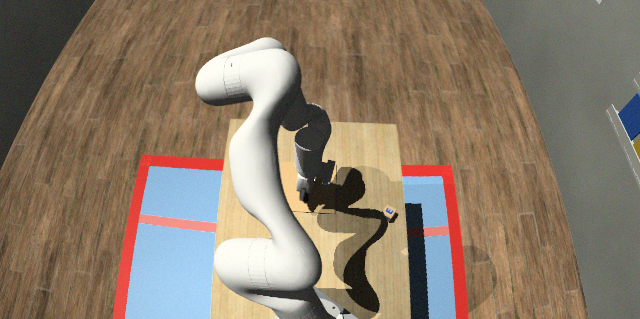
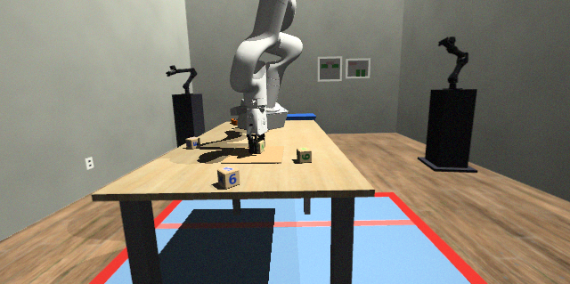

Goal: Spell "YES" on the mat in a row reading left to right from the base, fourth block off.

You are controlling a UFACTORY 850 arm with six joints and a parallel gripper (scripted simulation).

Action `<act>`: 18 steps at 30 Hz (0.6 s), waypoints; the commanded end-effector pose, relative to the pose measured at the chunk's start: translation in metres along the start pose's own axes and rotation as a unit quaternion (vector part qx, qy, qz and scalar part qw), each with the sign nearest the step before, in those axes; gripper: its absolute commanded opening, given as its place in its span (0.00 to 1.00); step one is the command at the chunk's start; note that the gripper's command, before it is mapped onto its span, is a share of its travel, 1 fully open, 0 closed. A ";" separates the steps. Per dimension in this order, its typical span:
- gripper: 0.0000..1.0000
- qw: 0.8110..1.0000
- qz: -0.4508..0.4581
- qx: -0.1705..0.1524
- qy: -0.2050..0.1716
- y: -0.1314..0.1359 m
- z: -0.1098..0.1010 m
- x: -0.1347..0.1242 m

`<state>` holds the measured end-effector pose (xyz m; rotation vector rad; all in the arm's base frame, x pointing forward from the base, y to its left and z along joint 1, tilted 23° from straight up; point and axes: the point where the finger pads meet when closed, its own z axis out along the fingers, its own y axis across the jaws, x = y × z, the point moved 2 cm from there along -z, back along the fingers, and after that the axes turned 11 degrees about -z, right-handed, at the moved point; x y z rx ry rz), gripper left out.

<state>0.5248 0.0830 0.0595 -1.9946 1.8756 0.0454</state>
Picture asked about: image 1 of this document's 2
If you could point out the tan flat mat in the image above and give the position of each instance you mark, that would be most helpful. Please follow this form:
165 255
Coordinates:
322 199

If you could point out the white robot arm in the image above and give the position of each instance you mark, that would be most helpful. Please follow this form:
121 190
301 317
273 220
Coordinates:
289 263

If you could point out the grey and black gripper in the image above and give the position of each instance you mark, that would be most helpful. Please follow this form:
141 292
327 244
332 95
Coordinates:
306 184

